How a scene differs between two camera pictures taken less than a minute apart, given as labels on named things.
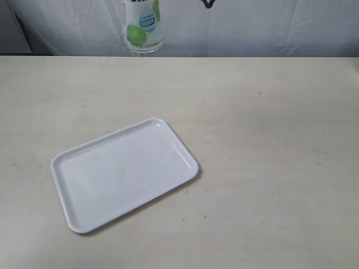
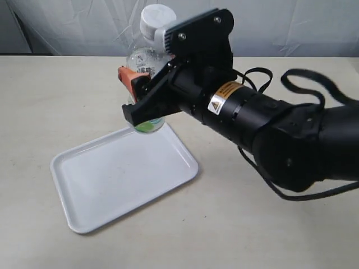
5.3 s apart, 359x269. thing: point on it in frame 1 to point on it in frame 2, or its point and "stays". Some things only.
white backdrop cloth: (229, 28) stays
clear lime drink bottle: (143, 22) to (146, 57)
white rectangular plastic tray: (106, 177) stays
